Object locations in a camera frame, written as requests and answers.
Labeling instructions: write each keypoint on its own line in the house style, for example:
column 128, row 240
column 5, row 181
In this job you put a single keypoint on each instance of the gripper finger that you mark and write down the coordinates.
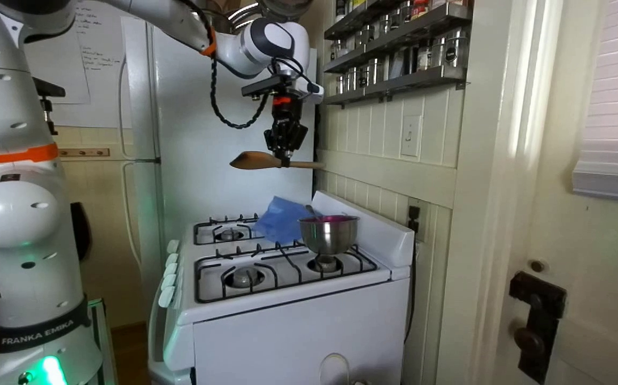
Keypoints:
column 297, row 137
column 275, row 140

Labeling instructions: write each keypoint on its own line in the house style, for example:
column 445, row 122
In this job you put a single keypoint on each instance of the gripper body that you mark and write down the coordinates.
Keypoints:
column 286, row 113

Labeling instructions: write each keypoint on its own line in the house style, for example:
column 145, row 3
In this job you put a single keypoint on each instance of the wooden spatula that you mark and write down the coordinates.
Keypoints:
column 255, row 160

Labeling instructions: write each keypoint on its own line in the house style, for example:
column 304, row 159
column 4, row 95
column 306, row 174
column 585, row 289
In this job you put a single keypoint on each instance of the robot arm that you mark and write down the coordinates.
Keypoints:
column 15, row 214

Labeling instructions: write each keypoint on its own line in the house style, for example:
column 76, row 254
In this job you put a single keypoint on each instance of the steel pot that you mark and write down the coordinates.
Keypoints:
column 328, row 233

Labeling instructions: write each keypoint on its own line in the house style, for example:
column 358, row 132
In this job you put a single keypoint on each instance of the white refrigerator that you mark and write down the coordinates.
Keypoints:
column 197, row 139

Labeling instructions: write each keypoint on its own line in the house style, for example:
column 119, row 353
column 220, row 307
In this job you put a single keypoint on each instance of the blue cloth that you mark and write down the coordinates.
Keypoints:
column 281, row 220

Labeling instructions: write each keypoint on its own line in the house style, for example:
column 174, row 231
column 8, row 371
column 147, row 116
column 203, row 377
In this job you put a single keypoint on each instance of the black stove grate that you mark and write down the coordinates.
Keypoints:
column 282, row 267
column 218, row 222

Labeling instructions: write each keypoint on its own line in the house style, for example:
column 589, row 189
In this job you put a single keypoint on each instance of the stove burner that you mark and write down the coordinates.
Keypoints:
column 243, row 277
column 326, row 263
column 230, row 234

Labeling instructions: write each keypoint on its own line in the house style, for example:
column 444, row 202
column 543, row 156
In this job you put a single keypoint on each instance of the metal spice rack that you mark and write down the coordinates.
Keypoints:
column 394, row 83

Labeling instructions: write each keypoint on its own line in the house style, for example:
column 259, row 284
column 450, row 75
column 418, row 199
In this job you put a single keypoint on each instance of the hanging steel pots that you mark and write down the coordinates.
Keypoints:
column 239, row 12

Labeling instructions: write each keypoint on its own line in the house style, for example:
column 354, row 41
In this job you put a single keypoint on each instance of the row of spice jars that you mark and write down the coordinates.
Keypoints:
column 405, row 56

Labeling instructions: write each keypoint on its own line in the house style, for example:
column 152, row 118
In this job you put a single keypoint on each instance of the white stove knob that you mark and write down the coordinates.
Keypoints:
column 171, row 260
column 165, row 297
column 172, row 246
column 169, row 271
column 168, row 282

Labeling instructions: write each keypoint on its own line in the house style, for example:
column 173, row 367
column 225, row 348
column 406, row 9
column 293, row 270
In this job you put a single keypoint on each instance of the white gas stove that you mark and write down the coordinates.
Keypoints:
column 287, row 331

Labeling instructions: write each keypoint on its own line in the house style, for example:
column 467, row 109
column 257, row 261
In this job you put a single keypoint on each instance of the paper sheets with handwriting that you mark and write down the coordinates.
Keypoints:
column 90, row 64

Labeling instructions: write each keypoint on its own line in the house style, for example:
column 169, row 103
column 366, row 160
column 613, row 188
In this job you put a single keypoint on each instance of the black hanging pan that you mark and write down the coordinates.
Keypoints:
column 80, row 231

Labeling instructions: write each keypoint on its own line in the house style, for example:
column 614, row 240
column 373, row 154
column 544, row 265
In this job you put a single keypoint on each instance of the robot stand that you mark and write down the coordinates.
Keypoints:
column 100, row 342

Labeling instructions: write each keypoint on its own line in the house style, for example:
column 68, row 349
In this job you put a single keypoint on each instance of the dark door lock plate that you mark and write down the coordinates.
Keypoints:
column 538, row 321

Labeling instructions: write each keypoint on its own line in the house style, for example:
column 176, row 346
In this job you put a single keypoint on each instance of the dark door knob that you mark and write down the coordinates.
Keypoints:
column 528, row 340

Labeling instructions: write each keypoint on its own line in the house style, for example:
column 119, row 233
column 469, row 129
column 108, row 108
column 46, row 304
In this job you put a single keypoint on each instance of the white door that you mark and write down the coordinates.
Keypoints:
column 597, row 267

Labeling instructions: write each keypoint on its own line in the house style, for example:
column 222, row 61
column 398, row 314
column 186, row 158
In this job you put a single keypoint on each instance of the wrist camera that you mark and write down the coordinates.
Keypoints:
column 264, row 85

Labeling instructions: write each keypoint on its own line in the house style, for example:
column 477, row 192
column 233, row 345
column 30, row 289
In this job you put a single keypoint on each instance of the white light switch plate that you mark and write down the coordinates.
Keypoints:
column 410, row 136

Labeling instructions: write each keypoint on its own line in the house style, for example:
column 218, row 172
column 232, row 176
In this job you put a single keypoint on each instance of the wall socket with black plug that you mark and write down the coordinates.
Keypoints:
column 415, row 218

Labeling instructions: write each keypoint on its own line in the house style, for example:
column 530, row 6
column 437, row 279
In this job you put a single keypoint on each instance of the wooden wall rail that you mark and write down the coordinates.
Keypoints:
column 84, row 152

